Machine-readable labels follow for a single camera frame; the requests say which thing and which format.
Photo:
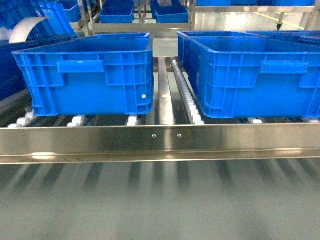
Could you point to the stainless steel flow rack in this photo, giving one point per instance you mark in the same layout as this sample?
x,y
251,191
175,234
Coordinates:
x,y
160,136

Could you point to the white roller track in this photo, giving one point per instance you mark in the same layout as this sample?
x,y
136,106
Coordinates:
x,y
188,100

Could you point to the front left blue crate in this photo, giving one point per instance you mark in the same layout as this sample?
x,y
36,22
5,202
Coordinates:
x,y
72,78

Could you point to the blue crate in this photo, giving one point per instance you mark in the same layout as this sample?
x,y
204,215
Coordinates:
x,y
119,42
184,38
308,37
72,78
264,78

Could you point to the rear left blue crate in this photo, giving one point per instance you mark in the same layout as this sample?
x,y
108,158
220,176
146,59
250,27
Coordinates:
x,y
119,42

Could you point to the front right blue crate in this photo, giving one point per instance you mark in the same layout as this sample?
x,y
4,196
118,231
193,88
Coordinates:
x,y
264,78

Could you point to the rear right blue crate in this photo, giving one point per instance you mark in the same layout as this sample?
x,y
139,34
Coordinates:
x,y
184,38

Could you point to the far right blue crate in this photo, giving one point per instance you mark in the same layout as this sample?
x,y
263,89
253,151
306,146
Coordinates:
x,y
308,37

